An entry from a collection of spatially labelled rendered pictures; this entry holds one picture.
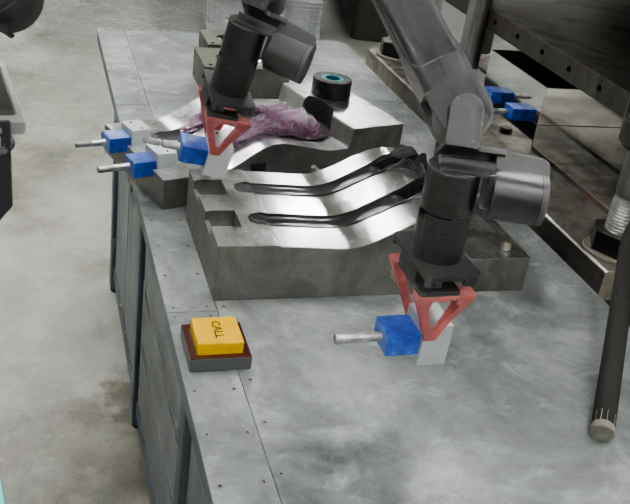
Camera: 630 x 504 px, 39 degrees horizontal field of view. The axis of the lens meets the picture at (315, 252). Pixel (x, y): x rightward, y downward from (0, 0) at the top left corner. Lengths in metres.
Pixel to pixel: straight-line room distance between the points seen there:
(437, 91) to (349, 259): 0.44
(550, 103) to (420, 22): 1.07
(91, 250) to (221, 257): 1.81
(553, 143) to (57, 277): 1.58
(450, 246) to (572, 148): 1.15
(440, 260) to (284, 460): 0.29
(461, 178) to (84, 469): 1.46
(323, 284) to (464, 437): 0.34
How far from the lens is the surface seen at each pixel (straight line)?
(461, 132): 0.93
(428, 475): 1.06
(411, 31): 0.96
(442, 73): 0.94
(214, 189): 1.45
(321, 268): 1.30
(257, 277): 1.28
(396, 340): 1.01
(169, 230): 1.47
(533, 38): 2.07
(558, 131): 2.05
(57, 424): 2.32
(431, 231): 0.95
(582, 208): 1.88
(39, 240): 3.10
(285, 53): 1.26
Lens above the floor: 1.48
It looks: 28 degrees down
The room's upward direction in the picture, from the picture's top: 9 degrees clockwise
